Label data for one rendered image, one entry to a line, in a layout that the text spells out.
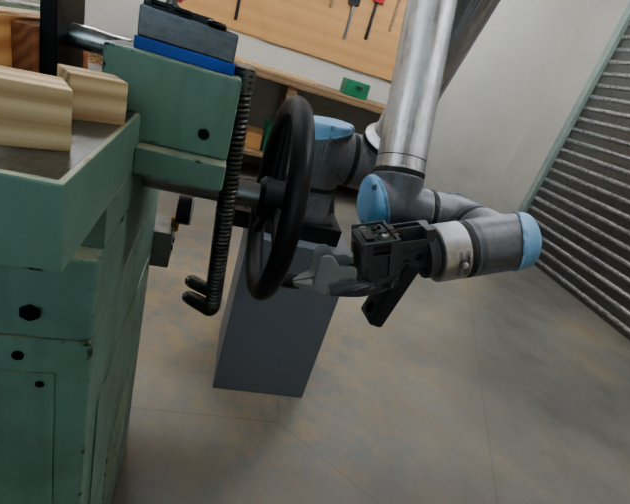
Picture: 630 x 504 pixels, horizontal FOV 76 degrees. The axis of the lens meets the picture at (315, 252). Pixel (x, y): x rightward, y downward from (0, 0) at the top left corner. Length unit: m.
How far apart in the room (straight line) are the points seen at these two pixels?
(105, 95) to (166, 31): 0.11
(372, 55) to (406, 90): 3.21
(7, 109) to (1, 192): 0.06
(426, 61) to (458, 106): 3.55
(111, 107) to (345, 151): 0.78
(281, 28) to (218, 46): 3.34
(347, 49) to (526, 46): 1.66
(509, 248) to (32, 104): 0.58
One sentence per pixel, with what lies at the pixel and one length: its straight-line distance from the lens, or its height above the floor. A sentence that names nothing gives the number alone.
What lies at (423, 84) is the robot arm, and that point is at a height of 1.02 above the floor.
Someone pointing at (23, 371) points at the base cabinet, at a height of 0.67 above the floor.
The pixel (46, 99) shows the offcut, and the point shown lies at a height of 0.93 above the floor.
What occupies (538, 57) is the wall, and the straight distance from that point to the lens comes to 4.61.
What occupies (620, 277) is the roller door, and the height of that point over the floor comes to 0.31.
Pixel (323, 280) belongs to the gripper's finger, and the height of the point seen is 0.73.
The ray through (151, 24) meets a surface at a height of 0.98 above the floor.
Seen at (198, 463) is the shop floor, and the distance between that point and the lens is 1.23.
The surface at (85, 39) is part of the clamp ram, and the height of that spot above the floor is 0.95.
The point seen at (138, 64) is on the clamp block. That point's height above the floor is 0.95.
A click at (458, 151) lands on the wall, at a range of 4.39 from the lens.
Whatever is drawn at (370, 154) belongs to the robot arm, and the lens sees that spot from 1.12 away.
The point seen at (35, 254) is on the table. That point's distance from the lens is 0.29.
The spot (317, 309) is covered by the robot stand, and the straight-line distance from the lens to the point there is 1.21.
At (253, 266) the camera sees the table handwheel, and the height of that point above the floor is 0.69.
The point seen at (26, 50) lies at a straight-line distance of 0.51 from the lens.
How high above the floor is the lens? 1.00
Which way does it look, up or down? 24 degrees down
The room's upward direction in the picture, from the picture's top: 18 degrees clockwise
